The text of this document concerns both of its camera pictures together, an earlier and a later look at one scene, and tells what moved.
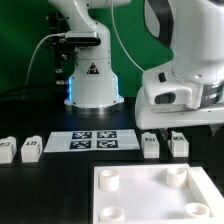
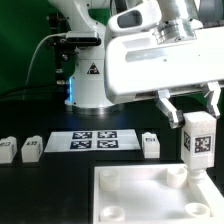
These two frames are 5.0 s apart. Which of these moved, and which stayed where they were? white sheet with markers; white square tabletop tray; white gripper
Moved: white gripper
Stayed: white square tabletop tray; white sheet with markers
